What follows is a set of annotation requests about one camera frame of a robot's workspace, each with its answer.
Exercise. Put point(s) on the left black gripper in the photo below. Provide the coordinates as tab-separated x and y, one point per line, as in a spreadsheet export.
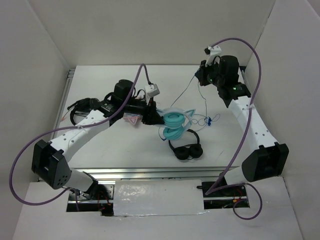
151	115

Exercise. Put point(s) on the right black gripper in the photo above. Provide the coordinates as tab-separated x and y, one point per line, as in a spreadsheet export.
200	74

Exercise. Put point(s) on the teal cat ear headphones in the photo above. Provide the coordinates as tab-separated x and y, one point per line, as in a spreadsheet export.
176	122

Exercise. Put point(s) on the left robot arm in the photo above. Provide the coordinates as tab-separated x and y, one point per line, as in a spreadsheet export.
50	159

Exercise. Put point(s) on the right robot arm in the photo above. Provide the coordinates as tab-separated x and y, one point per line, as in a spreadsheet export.
268	157

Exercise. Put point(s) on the pink blue cat headphones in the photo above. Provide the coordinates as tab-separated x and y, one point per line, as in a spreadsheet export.
132	118

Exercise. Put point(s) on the small black headphones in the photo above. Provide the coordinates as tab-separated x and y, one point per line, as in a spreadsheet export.
193	151

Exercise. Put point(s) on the white taped cover plate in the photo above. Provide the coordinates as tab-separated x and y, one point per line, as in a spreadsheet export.
157	198

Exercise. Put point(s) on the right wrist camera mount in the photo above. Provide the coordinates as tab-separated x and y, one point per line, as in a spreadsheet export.
211	52

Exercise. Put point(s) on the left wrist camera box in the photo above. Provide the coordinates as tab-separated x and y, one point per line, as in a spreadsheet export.
151	90

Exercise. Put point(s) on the aluminium rail frame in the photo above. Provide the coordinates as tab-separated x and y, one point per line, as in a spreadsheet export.
115	154

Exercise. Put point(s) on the large black wired headphones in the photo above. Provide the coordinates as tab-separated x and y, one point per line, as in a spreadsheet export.
82	107

